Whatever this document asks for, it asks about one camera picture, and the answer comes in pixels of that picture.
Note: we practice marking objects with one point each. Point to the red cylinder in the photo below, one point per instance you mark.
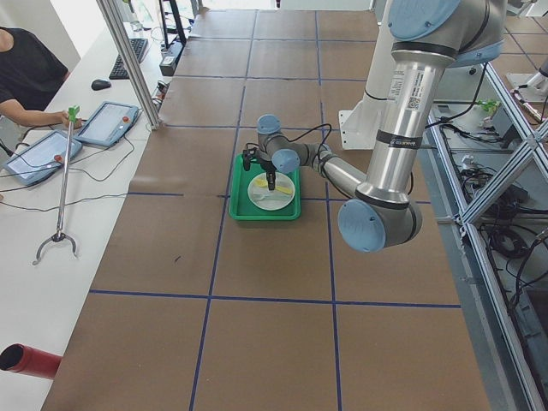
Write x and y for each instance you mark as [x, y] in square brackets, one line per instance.
[22, 359]

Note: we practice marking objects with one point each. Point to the green handled reacher grabber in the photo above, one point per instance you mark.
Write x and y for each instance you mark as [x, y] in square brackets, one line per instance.
[59, 235]

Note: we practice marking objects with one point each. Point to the blue teach pendant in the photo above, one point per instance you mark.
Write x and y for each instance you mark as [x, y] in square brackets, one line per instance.
[108, 124]
[39, 160]

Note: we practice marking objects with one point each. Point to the near blue teach pendant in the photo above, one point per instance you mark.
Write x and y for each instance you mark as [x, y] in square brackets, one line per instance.
[39, 160]

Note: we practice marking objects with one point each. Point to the yellow plastic spoon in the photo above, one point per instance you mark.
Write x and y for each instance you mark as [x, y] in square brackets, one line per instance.
[262, 183]

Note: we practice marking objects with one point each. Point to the black computer mouse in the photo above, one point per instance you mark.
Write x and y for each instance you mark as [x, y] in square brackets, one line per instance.
[100, 84]

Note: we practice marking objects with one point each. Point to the white round plate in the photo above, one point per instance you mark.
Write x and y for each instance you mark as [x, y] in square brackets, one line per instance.
[281, 180]

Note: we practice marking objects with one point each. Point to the seated person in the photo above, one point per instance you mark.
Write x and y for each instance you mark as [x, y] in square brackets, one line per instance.
[31, 76]

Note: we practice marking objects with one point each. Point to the far blue teach pendant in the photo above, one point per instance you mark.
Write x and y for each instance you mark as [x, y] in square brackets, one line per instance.
[108, 124]

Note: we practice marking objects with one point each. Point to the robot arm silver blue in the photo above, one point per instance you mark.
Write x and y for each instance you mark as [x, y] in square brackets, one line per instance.
[428, 37]

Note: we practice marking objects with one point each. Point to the aluminium frame post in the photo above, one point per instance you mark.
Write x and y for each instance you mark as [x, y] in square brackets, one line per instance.
[113, 20]

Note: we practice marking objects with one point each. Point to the green plastic tray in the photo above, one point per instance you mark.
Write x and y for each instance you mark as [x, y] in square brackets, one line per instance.
[241, 207]

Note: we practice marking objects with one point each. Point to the aluminium side frame rail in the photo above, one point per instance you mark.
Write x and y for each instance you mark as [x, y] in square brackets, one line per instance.
[487, 136]

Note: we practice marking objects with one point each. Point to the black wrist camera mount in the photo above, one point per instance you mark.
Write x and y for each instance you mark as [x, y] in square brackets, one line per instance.
[250, 155]

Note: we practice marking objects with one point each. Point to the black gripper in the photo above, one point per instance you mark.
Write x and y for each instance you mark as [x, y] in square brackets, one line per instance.
[271, 175]

